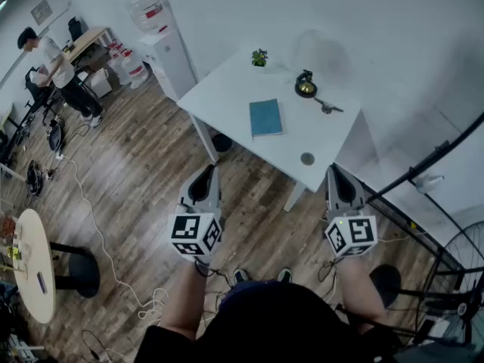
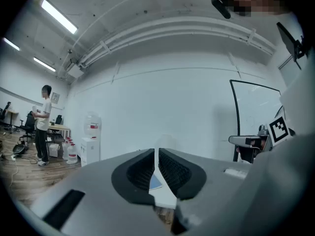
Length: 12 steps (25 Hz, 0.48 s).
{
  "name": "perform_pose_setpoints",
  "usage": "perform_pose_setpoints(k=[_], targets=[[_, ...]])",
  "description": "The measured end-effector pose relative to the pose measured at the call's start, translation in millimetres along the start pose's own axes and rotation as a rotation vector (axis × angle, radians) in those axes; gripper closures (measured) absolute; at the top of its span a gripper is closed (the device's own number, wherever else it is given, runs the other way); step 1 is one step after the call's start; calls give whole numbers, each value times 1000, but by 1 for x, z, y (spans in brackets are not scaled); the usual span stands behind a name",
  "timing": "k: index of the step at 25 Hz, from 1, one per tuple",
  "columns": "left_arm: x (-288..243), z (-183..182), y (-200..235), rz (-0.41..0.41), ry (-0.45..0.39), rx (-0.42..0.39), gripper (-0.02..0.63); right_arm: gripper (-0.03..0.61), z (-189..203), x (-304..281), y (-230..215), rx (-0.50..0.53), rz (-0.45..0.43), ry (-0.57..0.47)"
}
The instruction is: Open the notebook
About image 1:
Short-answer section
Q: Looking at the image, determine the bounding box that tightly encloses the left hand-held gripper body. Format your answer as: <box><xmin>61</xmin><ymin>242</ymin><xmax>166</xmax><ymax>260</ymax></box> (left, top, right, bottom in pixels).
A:
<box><xmin>167</xmin><ymin>197</ymin><xmax>223</xmax><ymax>266</ymax></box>

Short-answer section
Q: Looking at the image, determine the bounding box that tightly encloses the black metal rack frame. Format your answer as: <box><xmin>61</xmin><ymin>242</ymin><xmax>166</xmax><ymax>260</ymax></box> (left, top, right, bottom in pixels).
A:
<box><xmin>355</xmin><ymin>179</ymin><xmax>467</xmax><ymax>275</ymax></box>

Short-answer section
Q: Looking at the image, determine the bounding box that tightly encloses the black round table base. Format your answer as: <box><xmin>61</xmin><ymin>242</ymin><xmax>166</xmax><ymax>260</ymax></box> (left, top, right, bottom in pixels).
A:
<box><xmin>48</xmin><ymin>241</ymin><xmax>101</xmax><ymax>299</ymax></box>

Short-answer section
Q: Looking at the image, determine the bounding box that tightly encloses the large clear water bottle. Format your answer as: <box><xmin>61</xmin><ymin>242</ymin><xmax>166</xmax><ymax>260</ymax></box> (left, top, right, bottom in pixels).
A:
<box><xmin>126</xmin><ymin>0</ymin><xmax>172</xmax><ymax>36</ymax></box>

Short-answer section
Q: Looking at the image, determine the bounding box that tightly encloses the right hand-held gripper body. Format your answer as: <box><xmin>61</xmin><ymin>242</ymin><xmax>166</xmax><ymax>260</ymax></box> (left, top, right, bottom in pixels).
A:
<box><xmin>324</xmin><ymin>201</ymin><xmax>380</xmax><ymax>259</ymax></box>

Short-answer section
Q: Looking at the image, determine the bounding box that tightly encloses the round beige table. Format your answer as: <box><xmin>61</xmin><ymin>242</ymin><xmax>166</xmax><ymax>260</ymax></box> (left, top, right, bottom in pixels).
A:
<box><xmin>12</xmin><ymin>207</ymin><xmax>57</xmax><ymax>325</ymax></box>

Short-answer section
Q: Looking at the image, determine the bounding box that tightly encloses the light wooden desk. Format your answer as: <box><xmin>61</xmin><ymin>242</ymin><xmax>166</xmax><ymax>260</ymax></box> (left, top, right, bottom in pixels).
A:
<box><xmin>61</xmin><ymin>26</ymin><xmax>113</xmax><ymax>64</ymax></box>

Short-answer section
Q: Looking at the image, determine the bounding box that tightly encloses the person's left forearm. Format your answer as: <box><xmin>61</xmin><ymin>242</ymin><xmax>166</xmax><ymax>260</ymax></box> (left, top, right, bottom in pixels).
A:
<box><xmin>160</xmin><ymin>258</ymin><xmax>209</xmax><ymax>342</ymax></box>

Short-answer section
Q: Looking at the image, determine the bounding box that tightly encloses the white spray bottle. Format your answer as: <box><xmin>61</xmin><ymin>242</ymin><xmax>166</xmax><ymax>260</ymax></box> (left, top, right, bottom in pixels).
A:
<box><xmin>414</xmin><ymin>173</ymin><xmax>445</xmax><ymax>195</ymax></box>

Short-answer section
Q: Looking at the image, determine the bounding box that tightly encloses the black round stand base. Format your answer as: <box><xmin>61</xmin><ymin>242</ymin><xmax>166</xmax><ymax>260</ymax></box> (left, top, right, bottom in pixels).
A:
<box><xmin>368</xmin><ymin>264</ymin><xmax>402</xmax><ymax>309</ymax></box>

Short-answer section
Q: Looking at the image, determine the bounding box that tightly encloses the white table leg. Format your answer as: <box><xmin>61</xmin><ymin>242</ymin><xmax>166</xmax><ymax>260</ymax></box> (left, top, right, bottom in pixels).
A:
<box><xmin>188</xmin><ymin>113</ymin><xmax>220</xmax><ymax>165</ymax></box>
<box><xmin>283</xmin><ymin>181</ymin><xmax>306</xmax><ymax>213</ymax></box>

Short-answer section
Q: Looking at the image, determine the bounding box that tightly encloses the black round bin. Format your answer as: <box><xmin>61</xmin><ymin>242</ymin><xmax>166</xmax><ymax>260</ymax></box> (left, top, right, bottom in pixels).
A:
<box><xmin>211</xmin><ymin>133</ymin><xmax>234</xmax><ymax>154</ymax></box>

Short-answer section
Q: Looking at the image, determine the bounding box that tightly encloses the blue notebook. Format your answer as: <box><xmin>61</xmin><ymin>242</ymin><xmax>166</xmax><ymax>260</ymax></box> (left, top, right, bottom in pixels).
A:
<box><xmin>248</xmin><ymin>98</ymin><xmax>284</xmax><ymax>139</ymax></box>

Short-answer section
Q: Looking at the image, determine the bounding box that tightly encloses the person's black shirt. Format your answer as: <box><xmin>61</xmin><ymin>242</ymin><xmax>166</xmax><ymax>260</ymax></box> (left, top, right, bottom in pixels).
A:
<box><xmin>133</xmin><ymin>279</ymin><xmax>402</xmax><ymax>363</ymax></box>

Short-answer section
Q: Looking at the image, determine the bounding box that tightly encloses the framed wall sign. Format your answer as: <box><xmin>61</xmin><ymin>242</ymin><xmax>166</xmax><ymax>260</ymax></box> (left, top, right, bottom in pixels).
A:
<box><xmin>30</xmin><ymin>0</ymin><xmax>53</xmax><ymax>26</ymax></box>

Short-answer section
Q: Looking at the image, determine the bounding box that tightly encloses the right hand-held gripper cable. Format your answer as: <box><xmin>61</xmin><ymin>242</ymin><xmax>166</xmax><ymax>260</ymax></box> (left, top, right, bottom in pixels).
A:
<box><xmin>317</xmin><ymin>256</ymin><xmax>343</xmax><ymax>304</ymax></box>

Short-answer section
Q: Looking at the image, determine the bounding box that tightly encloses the black swivel chair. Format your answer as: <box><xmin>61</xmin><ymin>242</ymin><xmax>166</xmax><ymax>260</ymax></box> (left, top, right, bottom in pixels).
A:
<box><xmin>23</xmin><ymin>66</ymin><xmax>62</xmax><ymax>125</ymax></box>

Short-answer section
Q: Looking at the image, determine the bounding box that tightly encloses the white floor cable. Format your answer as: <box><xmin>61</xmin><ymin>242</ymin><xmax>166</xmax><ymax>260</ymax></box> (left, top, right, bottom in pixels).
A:
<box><xmin>55</xmin><ymin>153</ymin><xmax>169</xmax><ymax>321</ymax></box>

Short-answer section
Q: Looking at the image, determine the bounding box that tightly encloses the black floor fan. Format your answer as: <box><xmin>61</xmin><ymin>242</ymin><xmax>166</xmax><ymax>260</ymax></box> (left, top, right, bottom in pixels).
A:
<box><xmin>414</xmin><ymin>220</ymin><xmax>484</xmax><ymax>348</ymax></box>

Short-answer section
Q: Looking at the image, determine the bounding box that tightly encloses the white storage box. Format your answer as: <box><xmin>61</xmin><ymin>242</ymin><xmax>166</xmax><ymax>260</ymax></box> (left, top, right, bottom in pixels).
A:
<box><xmin>88</xmin><ymin>67</ymin><xmax>113</xmax><ymax>99</ymax></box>

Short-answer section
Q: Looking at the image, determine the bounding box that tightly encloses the person's right forearm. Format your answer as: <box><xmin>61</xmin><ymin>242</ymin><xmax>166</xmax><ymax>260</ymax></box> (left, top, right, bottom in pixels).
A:
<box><xmin>334</xmin><ymin>256</ymin><xmax>389</xmax><ymax>334</ymax></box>

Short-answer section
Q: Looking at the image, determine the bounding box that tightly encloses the small potted plant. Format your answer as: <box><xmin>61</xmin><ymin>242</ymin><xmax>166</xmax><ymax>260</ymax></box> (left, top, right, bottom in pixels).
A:
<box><xmin>250</xmin><ymin>48</ymin><xmax>269</xmax><ymax>69</ymax></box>

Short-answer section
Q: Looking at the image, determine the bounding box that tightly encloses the black bag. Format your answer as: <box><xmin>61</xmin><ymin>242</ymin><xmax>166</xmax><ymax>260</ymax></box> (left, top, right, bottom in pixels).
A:
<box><xmin>48</xmin><ymin>118</ymin><xmax>67</xmax><ymax>153</ymax></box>

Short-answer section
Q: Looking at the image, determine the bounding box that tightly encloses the left hand-held gripper cable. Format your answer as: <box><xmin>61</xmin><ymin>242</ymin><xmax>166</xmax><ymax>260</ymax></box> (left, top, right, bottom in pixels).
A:
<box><xmin>194</xmin><ymin>258</ymin><xmax>232</xmax><ymax>285</ymax></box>

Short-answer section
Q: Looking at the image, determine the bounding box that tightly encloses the hand-held gripper cable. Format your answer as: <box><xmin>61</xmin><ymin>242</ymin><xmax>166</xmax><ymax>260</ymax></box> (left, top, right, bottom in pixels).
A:
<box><xmin>317</xmin><ymin>256</ymin><xmax>343</xmax><ymax>304</ymax></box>
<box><xmin>194</xmin><ymin>258</ymin><xmax>232</xmax><ymax>285</ymax></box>

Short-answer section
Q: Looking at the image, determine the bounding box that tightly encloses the water jug with red cap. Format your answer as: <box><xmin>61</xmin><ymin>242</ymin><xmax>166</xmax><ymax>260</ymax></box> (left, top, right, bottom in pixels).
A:
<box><xmin>107</xmin><ymin>39</ymin><xmax>128</xmax><ymax>85</ymax></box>
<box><xmin>121</xmin><ymin>50</ymin><xmax>149</xmax><ymax>90</ymax></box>

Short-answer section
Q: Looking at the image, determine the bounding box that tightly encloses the white water dispenser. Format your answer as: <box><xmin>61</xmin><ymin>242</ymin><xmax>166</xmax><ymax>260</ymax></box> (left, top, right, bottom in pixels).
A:
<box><xmin>137</xmin><ymin>28</ymin><xmax>198</xmax><ymax>104</ymax></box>

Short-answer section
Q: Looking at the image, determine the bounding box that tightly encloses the table lamp with gold base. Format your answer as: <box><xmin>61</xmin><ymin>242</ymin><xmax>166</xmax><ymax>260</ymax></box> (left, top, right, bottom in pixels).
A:
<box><xmin>293</xmin><ymin>28</ymin><xmax>355</xmax><ymax>100</ymax></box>

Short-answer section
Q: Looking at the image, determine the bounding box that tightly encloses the black office chair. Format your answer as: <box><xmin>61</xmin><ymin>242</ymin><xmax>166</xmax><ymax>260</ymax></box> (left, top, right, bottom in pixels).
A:
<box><xmin>67</xmin><ymin>16</ymin><xmax>88</xmax><ymax>42</ymax></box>

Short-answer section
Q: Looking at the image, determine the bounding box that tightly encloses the black stand pole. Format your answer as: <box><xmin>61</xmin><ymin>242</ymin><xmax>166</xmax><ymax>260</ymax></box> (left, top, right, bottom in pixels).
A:
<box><xmin>365</xmin><ymin>110</ymin><xmax>484</xmax><ymax>204</ymax></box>

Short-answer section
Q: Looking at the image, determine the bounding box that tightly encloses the black cable bundle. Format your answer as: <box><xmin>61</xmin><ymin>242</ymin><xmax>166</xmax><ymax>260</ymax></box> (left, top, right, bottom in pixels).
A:
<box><xmin>25</xmin><ymin>159</ymin><xmax>43</xmax><ymax>197</ymax></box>

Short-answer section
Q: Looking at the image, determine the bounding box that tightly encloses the yellow flower plant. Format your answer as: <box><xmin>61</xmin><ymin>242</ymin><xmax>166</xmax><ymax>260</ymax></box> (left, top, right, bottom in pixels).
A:
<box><xmin>0</xmin><ymin>211</ymin><xmax>24</xmax><ymax>272</ymax></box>

